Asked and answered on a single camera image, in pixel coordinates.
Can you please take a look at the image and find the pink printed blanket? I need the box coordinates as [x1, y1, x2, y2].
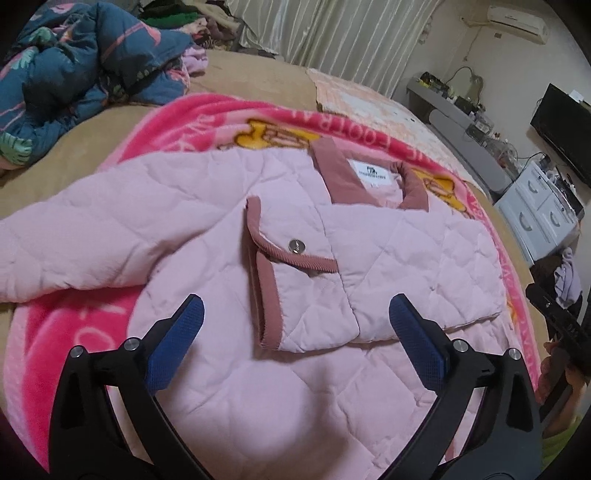
[4, 95, 543, 472]

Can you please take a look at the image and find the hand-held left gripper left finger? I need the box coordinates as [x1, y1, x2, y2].
[48, 294, 213, 480]

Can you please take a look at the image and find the lilac cloth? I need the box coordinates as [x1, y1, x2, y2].
[181, 45, 209, 78]

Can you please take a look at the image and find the pink quilted jacket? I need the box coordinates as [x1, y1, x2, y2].
[0, 143, 506, 480]

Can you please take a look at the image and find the grey desk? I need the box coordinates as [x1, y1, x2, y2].
[406, 76, 520, 199]

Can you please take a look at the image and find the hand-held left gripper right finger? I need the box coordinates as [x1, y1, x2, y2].
[389, 294, 542, 480]

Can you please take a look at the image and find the white pleated curtain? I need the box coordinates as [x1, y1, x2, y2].
[222, 0, 444, 100]

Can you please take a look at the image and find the purple hanging cloth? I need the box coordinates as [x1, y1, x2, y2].
[553, 249, 583, 311]

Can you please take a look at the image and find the peach floral cloth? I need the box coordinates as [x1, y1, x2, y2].
[307, 68, 444, 134]

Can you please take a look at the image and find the bed with tan sheet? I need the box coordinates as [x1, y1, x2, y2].
[0, 48, 550, 416]

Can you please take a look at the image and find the white drawer cabinet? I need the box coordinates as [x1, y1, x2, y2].
[496, 164, 580, 266]

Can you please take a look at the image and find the black television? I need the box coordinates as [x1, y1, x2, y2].
[530, 83, 591, 174]

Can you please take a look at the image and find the white air conditioner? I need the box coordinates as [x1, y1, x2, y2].
[487, 4, 550, 44]

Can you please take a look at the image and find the person's right hand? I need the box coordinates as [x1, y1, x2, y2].
[539, 342, 591, 414]

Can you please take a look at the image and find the blue floral quilt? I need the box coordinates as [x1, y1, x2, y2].
[0, 0, 195, 169]

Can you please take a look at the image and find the pile of folded clothes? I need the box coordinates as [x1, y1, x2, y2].
[139, 0, 245, 51]

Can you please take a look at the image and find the person's green garment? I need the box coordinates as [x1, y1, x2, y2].
[542, 411, 585, 467]

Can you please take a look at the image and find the clutter of small desk items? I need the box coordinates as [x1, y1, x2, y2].
[418, 67, 552, 167]

